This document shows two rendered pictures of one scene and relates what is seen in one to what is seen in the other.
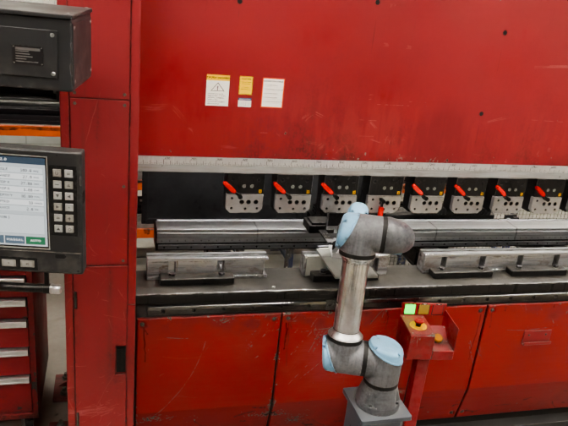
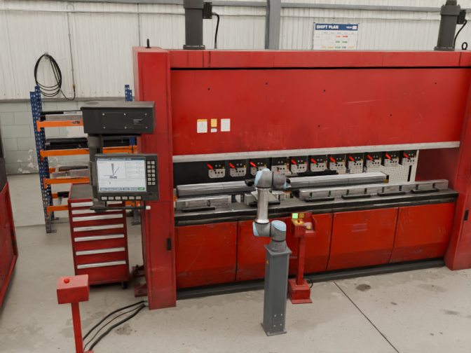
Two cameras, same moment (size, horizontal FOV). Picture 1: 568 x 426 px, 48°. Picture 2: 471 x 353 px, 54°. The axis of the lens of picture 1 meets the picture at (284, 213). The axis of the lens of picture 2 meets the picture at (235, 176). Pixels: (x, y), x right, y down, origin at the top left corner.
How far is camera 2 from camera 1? 1.70 m
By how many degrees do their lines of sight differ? 3
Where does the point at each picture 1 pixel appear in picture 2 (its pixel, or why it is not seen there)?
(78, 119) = (148, 143)
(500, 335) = (341, 227)
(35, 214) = (141, 178)
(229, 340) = (214, 234)
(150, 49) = (174, 111)
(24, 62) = (136, 124)
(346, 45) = (255, 102)
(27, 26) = (137, 112)
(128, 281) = (170, 209)
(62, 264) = (151, 197)
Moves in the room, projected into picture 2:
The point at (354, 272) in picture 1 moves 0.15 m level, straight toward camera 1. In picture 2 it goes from (262, 194) to (260, 200)
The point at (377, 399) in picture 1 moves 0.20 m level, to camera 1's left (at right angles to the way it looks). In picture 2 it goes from (277, 245) to (251, 244)
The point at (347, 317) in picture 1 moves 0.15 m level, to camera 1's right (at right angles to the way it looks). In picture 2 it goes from (261, 212) to (280, 213)
